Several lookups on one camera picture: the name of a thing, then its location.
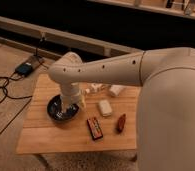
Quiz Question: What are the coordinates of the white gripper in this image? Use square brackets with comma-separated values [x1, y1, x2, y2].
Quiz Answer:
[60, 83, 86, 111]

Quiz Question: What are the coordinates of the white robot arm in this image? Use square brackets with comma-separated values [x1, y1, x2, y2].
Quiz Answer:
[48, 47, 195, 171]

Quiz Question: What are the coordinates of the white sponge block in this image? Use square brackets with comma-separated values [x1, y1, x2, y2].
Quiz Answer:
[98, 100, 112, 116]

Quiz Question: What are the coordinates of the dark round bowl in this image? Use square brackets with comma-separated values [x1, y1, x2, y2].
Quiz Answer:
[47, 95, 79, 122]

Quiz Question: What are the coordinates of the black red snack bar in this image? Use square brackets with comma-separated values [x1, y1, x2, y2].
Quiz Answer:
[87, 117, 103, 140]

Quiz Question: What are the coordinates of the wooden folding table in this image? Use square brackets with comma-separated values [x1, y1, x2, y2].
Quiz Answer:
[16, 74, 140, 154]

